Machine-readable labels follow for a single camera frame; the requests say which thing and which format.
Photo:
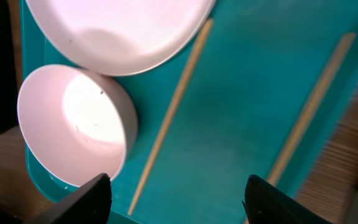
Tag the wooden chopstick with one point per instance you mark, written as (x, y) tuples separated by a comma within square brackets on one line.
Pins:
[(311, 106), (182, 84)]

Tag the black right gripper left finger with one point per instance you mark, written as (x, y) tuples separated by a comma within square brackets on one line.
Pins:
[(90, 203)]

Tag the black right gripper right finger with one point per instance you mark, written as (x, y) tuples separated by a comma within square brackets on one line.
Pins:
[(264, 204)]

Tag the large white plate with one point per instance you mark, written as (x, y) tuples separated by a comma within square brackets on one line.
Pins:
[(119, 37)]

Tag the pink bowl with rice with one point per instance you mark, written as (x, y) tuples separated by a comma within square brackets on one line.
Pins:
[(77, 123)]

